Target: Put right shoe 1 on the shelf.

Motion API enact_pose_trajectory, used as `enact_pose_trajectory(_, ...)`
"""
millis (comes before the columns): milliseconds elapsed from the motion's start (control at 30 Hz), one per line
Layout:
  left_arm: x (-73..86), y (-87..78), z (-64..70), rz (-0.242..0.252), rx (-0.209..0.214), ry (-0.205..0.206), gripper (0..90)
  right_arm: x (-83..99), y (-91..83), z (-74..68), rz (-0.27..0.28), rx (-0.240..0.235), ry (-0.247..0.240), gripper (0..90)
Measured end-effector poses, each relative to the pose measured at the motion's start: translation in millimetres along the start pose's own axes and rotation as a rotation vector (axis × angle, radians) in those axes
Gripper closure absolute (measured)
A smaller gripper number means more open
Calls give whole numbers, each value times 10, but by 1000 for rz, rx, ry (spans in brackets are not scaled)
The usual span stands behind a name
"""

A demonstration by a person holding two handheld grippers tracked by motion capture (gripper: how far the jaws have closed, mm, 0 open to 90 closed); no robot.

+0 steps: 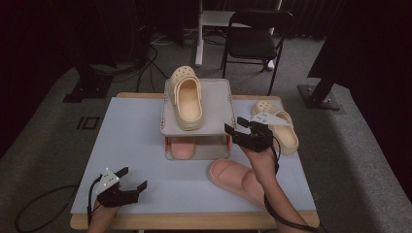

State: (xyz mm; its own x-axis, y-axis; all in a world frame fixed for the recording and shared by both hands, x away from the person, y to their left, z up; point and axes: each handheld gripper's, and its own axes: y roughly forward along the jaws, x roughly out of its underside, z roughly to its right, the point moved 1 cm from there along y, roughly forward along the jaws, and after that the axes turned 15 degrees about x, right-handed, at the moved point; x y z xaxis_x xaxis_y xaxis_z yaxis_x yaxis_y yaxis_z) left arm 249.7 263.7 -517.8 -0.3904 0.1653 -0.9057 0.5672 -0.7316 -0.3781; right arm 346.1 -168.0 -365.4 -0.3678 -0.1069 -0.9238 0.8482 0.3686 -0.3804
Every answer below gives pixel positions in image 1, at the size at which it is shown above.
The grey two-tier shoe rack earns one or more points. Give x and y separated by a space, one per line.
217 106

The black folding chair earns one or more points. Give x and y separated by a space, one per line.
254 42

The wooden table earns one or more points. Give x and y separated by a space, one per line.
191 221

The cream clog shoe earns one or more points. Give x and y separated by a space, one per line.
286 139
188 100

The person's left hand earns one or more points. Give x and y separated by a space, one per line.
103 215

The person's right hand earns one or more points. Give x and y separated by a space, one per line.
260 163

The black stand with square base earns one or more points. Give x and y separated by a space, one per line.
89 85

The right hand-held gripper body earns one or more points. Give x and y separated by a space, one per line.
256 137

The pink slide slipper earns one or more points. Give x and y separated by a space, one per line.
182 148
230 176

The pale blue table mat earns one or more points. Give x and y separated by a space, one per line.
129 129

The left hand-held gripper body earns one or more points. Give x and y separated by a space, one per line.
113 195

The black slanted stand with base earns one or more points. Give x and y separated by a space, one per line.
319 95

